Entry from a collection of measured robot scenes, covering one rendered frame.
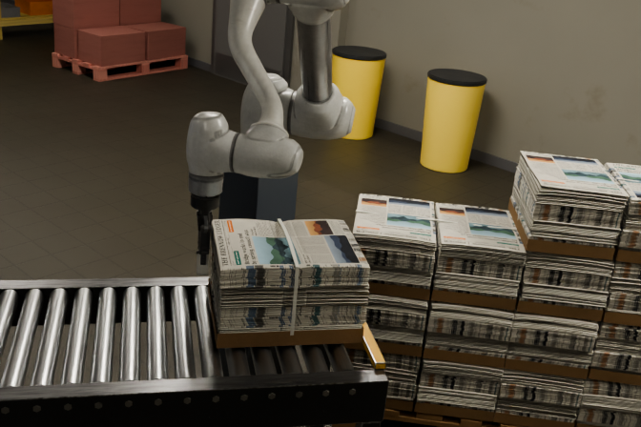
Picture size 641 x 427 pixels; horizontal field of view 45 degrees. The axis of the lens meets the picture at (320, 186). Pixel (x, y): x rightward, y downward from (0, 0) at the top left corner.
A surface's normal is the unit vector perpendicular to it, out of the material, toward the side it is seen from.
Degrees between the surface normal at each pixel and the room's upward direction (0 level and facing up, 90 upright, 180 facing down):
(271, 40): 90
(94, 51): 90
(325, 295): 90
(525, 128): 90
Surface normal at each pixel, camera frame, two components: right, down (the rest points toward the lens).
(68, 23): -0.64, 0.22
